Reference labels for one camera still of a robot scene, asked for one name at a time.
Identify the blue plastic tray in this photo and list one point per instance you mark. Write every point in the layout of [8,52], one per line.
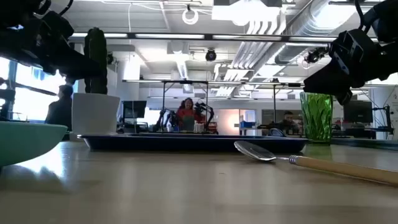
[174,143]

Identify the mint green plate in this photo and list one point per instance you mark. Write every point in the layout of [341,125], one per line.
[25,141]

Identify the black computer monitor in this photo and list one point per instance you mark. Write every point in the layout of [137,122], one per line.
[134,109]
[357,111]

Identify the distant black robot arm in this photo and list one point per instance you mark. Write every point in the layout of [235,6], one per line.
[205,115]
[164,119]

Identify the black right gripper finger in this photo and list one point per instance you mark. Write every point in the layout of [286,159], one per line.
[345,97]
[329,81]

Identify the green faceted plastic cup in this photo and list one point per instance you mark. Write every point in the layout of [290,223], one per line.
[316,119]

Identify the white plant pot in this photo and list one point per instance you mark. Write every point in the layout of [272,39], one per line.
[94,113]

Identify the black aluminium table frame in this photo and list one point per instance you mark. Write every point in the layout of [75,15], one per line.
[367,143]

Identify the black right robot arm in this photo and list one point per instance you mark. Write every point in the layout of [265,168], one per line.
[388,18]

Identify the black dome ceiling camera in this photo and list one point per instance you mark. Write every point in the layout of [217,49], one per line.
[211,55]

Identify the black mounted overhead camera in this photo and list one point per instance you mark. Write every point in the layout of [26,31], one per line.
[314,56]

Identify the black overhead light bar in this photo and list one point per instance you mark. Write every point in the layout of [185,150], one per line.
[208,37]

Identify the person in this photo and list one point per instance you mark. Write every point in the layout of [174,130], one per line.
[288,124]
[187,116]
[59,112]

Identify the blue storage bin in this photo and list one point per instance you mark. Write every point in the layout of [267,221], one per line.
[247,124]

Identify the silver ventilation duct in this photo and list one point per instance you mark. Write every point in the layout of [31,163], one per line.
[311,21]

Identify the distant black station frame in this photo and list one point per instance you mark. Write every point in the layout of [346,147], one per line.
[185,82]

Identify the tall green cactus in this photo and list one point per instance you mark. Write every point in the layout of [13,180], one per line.
[95,62]

